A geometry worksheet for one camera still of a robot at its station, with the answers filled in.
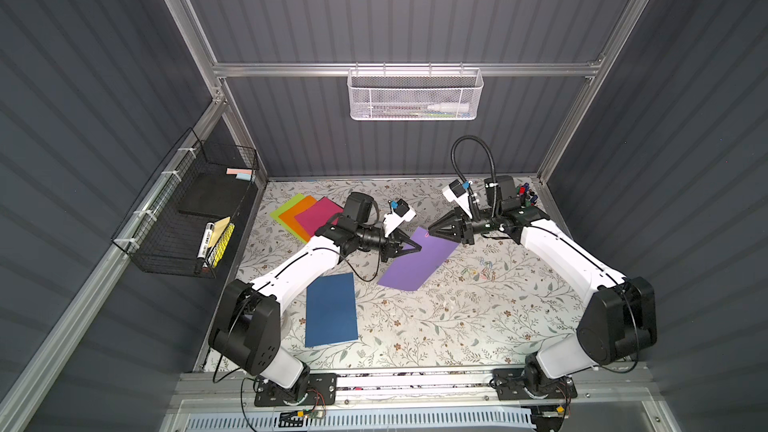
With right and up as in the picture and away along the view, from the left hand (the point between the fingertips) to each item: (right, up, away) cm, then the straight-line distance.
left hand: (417, 248), depth 74 cm
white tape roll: (-36, -22, +7) cm, 43 cm away
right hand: (+5, +4, -1) cm, 7 cm away
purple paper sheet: (-1, -6, +3) cm, 7 cm away
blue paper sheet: (-24, -20, +13) cm, 34 cm away
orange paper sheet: (-45, +8, +37) cm, 58 cm away
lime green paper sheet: (-47, +10, +38) cm, 61 cm away
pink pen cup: (+38, +15, +24) cm, 47 cm away
